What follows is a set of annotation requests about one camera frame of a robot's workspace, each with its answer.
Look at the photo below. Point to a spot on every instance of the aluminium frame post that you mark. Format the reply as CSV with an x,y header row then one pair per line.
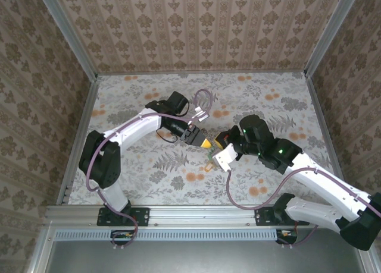
x,y
333,32
68,35

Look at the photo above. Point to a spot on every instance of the green plastic key tag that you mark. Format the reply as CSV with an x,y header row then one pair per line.
x,y
211,154

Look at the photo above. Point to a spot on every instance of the grey metal sheet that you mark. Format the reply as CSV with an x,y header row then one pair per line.
x,y
208,258

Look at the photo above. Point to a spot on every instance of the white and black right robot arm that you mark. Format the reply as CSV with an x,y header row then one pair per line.
x,y
321,183

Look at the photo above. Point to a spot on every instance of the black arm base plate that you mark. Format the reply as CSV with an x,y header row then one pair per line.
x,y
263,216
143,216

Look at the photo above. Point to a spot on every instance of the black connector housing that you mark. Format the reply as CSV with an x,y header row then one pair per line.
x,y
122,238
287,237

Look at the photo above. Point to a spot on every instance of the aluminium table edge rail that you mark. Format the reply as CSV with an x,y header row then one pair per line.
x,y
86,115
202,72
321,115

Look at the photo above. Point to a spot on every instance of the aluminium frame beam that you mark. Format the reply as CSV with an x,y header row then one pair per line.
x,y
40,255

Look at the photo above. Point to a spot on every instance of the floral patterned table cover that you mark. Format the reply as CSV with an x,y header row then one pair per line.
x,y
268,85

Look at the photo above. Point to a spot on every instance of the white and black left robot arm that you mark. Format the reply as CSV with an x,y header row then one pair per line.
x,y
137,127

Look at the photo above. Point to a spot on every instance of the aluminium mounting rail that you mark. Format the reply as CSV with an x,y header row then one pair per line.
x,y
202,215

